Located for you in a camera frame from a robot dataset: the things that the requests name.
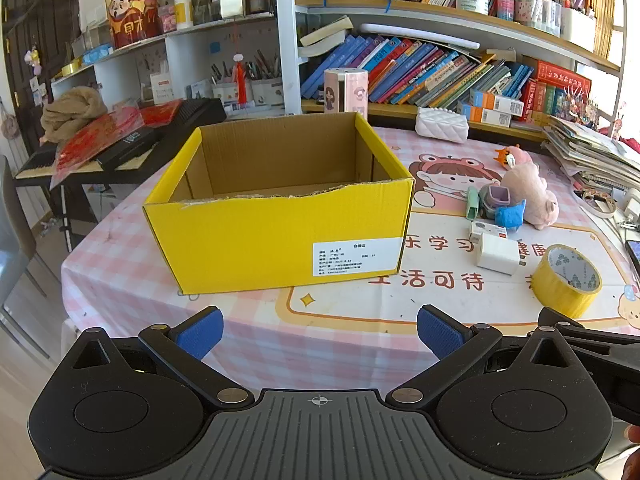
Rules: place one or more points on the white adapter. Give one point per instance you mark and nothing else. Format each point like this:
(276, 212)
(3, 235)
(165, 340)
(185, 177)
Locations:
(631, 210)

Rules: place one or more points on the white charger plug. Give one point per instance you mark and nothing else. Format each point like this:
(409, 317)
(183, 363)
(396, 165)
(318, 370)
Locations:
(497, 255)

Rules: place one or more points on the teal small box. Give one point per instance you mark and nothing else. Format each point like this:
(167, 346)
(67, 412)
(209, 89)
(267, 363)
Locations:
(97, 54)

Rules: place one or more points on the beige cloth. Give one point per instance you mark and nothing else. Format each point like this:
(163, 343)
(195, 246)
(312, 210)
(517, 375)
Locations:
(75, 110)

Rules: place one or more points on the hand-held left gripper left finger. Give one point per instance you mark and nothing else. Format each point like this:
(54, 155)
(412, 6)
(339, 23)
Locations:
(200, 332)

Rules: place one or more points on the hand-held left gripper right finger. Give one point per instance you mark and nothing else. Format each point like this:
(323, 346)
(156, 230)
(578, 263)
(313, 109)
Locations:
(440, 332)

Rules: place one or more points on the white bottle yellow label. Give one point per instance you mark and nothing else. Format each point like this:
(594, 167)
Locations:
(183, 10)

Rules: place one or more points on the black electronic keyboard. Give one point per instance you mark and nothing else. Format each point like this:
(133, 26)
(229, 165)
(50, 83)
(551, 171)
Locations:
(200, 110)

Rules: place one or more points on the dark wooden door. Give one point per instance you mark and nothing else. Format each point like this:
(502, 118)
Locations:
(30, 35)

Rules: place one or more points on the stack of papers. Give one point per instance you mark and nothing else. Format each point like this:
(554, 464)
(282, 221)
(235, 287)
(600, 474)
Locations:
(585, 150)

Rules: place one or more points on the row of leaning books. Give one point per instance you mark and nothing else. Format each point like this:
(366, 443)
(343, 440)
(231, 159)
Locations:
(425, 75)

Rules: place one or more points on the red gift box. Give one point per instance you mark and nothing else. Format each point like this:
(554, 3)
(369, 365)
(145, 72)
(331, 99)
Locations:
(562, 76)

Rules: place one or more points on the pink cartoon table mat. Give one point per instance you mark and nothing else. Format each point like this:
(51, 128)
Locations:
(450, 300)

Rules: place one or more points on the orange blue white carton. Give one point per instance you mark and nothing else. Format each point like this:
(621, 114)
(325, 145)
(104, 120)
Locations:
(497, 101)
(482, 116)

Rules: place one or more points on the white quilted bag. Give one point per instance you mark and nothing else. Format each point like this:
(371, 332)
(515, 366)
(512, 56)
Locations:
(442, 125)

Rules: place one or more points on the blue white small box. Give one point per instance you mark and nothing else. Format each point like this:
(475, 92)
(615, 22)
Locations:
(200, 89)

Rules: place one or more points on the open beige book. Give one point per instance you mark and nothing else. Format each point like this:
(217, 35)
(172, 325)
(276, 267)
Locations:
(325, 35)

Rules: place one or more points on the red patterned plastic bag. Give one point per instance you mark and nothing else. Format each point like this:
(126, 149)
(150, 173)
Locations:
(95, 140)

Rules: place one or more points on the white storage box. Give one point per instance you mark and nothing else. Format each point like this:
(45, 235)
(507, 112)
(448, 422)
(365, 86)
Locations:
(577, 30)

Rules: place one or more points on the pink cartoon pen holder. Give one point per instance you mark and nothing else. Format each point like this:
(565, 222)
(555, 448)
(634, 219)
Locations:
(350, 90)

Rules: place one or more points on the red fortune god figure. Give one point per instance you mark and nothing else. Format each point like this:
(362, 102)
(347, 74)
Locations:
(130, 15)

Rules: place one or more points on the pink chick plush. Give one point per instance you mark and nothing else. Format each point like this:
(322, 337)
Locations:
(520, 154)

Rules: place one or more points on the black keyboard stand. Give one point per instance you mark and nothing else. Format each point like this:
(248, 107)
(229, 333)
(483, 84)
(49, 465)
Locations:
(67, 220)

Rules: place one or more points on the red tassel ornament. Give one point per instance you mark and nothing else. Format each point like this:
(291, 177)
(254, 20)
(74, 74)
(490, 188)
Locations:
(240, 80)

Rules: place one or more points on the purple kids smartwatch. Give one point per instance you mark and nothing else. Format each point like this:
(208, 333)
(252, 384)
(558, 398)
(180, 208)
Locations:
(495, 197)

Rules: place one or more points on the grey chair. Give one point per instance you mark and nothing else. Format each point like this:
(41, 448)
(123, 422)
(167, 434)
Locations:
(15, 240)

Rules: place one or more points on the white rolled paper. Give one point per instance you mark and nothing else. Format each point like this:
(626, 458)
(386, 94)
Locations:
(420, 34)

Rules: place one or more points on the white round jar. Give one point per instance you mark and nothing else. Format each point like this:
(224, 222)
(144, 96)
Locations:
(472, 4)

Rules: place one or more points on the small blue toy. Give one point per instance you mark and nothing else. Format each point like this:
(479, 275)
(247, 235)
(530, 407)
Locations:
(510, 216)

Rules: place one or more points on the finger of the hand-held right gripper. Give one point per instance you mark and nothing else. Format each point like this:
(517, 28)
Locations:
(590, 332)

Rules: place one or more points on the pink pig plush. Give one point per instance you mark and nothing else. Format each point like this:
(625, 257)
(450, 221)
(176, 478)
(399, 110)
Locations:
(530, 190)

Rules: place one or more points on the red envelope pack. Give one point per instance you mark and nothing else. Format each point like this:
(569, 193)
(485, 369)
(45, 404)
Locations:
(160, 112)

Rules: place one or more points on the white pen cup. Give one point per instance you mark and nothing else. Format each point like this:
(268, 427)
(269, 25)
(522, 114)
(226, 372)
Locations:
(267, 92)
(225, 92)

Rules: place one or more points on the yellow tape roll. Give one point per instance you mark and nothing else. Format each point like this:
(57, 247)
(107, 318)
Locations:
(545, 285)

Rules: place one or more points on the white box red label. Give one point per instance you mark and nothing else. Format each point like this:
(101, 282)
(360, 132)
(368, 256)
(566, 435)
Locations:
(161, 87)

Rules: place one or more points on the pink small box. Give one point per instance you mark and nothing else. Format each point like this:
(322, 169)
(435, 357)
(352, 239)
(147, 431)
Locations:
(166, 17)

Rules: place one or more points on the small white red box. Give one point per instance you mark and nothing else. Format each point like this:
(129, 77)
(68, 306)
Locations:
(489, 230)

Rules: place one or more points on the white shelf unit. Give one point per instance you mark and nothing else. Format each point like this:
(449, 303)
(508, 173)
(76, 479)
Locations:
(287, 35)

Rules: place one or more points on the person's right hand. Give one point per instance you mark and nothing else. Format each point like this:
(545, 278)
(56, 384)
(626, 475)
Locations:
(634, 435)

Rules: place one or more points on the green hair clip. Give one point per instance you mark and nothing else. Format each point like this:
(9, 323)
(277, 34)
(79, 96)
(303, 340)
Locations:
(473, 205)

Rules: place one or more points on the yellow cardboard box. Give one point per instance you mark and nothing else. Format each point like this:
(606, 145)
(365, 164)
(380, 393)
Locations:
(250, 240)

